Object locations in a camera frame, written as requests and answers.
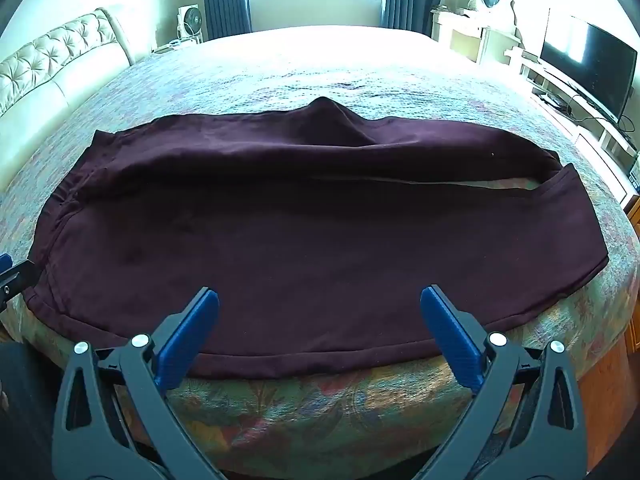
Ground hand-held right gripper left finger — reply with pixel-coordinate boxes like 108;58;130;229
51;287;228;480

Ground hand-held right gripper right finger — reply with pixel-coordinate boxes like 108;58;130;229
420;285;588;480

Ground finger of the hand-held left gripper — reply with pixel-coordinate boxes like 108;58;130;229
0;254;41;311

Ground maroon pants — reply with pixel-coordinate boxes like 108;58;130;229
27;96;610;380

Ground orange wooden cabinet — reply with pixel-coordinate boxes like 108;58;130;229
620;195;640;356

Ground cream tufted headboard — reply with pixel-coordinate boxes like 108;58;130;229
0;7;136;161

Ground white television stand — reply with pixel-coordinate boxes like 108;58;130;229
505;47;640;196

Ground black flat television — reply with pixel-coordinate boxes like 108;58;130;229
540;8;640;123

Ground white dresser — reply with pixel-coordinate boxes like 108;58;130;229
431;5;523;63

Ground floral bedspread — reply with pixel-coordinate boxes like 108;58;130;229
0;25;640;471

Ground white box fan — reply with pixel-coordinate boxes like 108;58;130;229
176;4;206;43

